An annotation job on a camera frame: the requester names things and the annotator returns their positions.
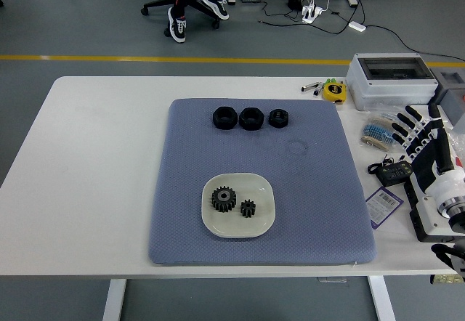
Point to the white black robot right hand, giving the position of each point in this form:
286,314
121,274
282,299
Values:
428,165

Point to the small black gear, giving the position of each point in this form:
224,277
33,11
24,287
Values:
247,209

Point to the large black gear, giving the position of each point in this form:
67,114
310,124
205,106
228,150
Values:
218,205

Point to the white flat box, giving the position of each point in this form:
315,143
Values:
447,114

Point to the white button control box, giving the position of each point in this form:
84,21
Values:
428,223

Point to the small black hex nut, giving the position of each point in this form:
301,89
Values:
272,121

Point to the large black hex nut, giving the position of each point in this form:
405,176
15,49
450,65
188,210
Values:
243,120
216,118

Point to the black digital meter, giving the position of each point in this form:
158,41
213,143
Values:
394,174

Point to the blue resistor tape strip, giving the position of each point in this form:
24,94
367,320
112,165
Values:
376,132

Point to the purple edged label card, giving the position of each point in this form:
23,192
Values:
381,208

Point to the clear plastic bag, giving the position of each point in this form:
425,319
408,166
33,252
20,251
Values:
385,112

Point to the grey metal device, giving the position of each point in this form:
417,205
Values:
454,99

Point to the beige socket strip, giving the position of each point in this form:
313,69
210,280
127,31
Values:
448,279

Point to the yellow tape measure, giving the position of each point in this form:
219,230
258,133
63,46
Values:
334,92

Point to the green capped connector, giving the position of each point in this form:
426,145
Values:
330,81

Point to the white table leg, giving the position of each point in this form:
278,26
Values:
381,299
114,299

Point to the silver black marker pen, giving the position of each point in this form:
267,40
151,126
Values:
308,88

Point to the grey table control panel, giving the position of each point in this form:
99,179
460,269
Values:
332,280

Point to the white power adapter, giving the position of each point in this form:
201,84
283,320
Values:
357,26

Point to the white square plate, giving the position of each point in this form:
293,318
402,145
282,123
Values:
261,190

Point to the white power strip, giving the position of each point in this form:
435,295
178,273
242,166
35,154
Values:
312,13

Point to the blue-grey textured mat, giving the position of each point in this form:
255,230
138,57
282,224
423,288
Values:
218,146

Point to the black power brick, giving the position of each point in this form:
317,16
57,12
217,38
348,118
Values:
294,0

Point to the seated person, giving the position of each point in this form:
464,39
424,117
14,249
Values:
181,1

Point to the grey electrical enclosure box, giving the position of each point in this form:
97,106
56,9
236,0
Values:
392,92

